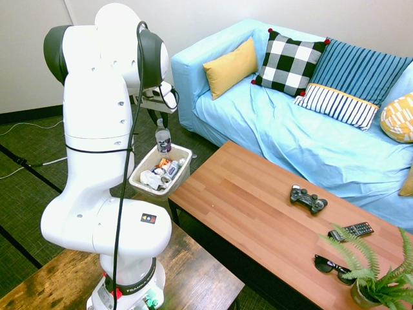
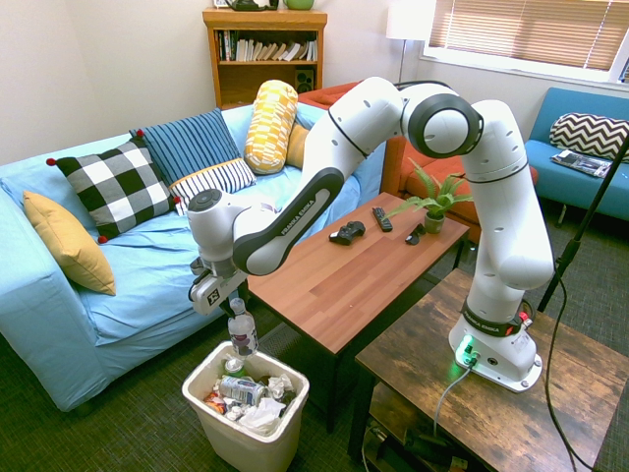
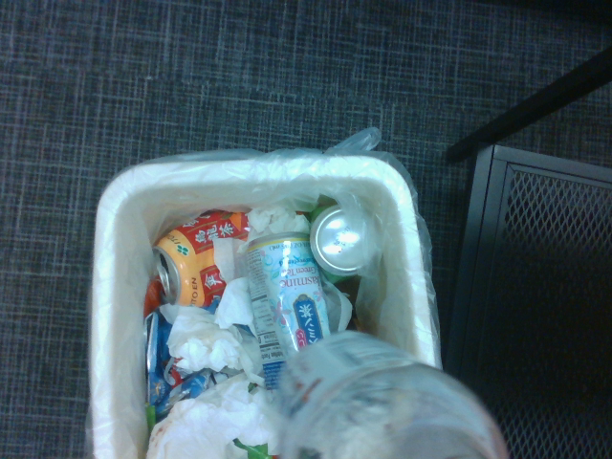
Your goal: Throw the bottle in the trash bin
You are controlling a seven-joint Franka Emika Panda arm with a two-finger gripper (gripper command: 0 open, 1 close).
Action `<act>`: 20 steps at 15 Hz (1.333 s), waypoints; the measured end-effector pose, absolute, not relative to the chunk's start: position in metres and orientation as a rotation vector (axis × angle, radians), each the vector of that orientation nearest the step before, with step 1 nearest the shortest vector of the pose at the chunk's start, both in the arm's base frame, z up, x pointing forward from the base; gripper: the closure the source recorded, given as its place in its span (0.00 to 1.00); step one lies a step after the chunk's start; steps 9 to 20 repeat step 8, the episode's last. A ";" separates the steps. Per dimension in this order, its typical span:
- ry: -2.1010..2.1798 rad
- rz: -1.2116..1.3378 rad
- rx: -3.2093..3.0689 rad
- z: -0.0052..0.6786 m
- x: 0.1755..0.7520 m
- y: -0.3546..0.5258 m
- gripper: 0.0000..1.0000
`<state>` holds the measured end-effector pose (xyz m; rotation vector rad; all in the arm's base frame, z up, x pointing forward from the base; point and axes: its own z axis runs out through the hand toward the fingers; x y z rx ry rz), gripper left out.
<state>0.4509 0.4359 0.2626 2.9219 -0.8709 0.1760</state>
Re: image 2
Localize blue striped pillow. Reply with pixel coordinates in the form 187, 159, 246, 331
129, 107, 257, 217

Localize yellow patterned bolster pillow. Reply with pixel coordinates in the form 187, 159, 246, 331
244, 79, 300, 176

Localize black cable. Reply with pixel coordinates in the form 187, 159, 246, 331
543, 274, 597, 472

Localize floor vent grille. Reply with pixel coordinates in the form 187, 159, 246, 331
257, 323, 302, 354

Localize orange armchair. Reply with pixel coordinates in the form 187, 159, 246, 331
297, 81, 473, 198

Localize black tripod stand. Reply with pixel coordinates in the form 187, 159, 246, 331
537, 132, 629, 314

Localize rustic dark wood table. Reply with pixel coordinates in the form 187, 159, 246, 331
347, 267, 629, 472

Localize yellow striped pillow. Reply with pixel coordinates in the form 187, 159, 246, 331
284, 123, 312, 169

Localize black white checkered pillow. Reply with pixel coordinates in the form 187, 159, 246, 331
46, 137, 182, 245

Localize clear plastic bottle purple label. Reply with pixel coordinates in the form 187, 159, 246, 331
226, 297, 259, 359

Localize teal blue couch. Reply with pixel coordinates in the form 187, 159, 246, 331
523, 87, 629, 223

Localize gray cable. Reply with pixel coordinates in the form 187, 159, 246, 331
431, 363, 476, 439

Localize white plastic trash bin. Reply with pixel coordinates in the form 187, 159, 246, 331
181, 340, 312, 472

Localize row of books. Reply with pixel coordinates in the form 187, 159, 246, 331
217, 29, 319, 63

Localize wood top coffee table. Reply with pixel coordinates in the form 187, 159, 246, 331
237, 191, 472, 434

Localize crushed silver can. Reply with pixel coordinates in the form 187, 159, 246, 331
218, 375, 269, 407

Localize white tissue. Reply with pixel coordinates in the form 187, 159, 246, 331
238, 396, 287, 437

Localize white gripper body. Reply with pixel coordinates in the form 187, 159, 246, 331
188, 269, 247, 317

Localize small potted fern plant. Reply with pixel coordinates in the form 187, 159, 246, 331
382, 157, 476, 236

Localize crumpled paper ball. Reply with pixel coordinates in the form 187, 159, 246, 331
267, 373, 296, 399

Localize light blue sofa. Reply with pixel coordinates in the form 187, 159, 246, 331
0, 103, 384, 413

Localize white floor lamp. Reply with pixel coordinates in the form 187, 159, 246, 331
385, 0, 437, 86

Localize black remote control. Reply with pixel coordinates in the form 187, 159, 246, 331
372, 206, 395, 233

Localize black white chevron pillow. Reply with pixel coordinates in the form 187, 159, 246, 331
548, 112, 629, 163

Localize magazine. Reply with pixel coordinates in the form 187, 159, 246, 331
549, 150, 613, 179

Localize mustard yellow pillow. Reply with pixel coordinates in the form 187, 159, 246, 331
23, 190, 118, 297

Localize wooden bookshelf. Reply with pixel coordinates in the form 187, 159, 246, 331
201, 7, 329, 110

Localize wooden window blinds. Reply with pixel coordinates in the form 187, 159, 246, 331
428, 0, 629, 73

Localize black object on bookshelf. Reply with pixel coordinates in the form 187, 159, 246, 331
225, 0, 280, 12

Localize red snack wrapper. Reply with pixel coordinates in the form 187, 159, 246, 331
203, 390, 228, 415

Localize black game controller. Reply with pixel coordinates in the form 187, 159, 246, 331
327, 220, 368, 246

